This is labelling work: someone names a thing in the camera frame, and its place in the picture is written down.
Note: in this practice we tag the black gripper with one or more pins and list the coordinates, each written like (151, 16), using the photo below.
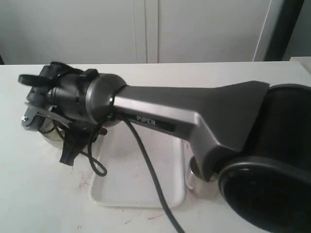
(39, 108)

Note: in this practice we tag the brown wooden spoon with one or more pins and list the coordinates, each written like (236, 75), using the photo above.
(103, 131)

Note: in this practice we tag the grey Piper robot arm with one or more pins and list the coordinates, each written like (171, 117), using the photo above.
(255, 139)

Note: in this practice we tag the steel bowl of rice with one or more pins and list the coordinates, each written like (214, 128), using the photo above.
(52, 134)

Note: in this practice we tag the small steel cup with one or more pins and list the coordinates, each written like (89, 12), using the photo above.
(200, 188)

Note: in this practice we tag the white rectangular tray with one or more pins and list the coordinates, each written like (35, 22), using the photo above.
(128, 182)

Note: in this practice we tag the white cabinet doors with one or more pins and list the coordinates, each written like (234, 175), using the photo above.
(135, 31)

